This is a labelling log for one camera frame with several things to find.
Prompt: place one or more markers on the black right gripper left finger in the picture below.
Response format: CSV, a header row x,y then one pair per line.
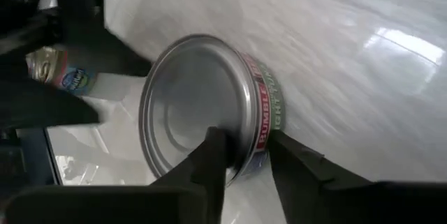
x,y
195,182

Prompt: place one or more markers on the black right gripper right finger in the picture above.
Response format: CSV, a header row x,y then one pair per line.
x,y
314,189

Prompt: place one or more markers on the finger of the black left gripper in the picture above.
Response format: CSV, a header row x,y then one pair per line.
x,y
35,105
84,14

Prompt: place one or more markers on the gold-lid salmon can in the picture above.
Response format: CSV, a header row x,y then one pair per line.
x,y
75,79

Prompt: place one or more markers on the silver-lid tuna can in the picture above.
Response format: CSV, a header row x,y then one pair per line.
x,y
195,95

